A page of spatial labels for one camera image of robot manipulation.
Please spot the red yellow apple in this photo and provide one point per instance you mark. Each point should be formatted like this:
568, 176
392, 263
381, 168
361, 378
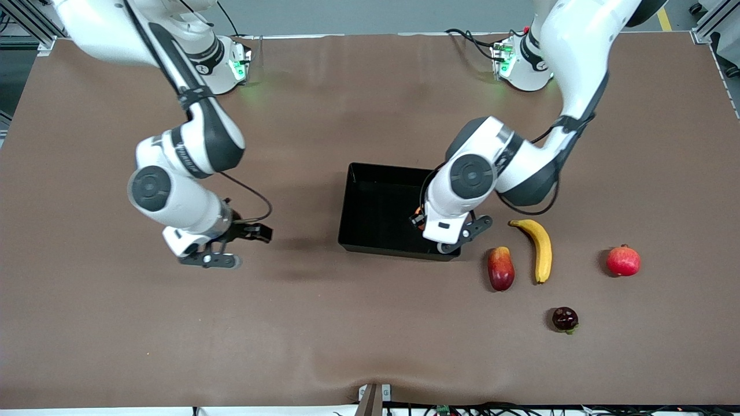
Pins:
420, 212

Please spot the black plastic box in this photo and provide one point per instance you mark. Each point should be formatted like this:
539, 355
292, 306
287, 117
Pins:
376, 214

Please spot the yellow banana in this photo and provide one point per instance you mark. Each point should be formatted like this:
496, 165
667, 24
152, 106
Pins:
541, 248

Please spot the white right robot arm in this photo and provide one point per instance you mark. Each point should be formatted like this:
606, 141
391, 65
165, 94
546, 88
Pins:
185, 150

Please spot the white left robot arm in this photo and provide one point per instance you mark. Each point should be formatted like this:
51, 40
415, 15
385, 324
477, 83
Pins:
520, 162

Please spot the red yellow mango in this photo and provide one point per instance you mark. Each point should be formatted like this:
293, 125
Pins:
500, 269

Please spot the brown table cover mat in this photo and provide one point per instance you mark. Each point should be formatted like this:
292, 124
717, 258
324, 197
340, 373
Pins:
370, 104

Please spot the dark purple mangosteen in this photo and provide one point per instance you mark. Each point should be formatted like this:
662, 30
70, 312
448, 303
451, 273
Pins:
565, 319

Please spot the red pomegranate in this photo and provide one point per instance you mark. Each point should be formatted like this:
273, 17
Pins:
624, 261

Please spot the metal table clamp bracket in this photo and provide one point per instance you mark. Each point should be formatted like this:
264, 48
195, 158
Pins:
373, 400

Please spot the aluminium frame profile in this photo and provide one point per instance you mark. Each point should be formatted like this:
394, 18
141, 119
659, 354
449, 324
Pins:
29, 23
714, 20

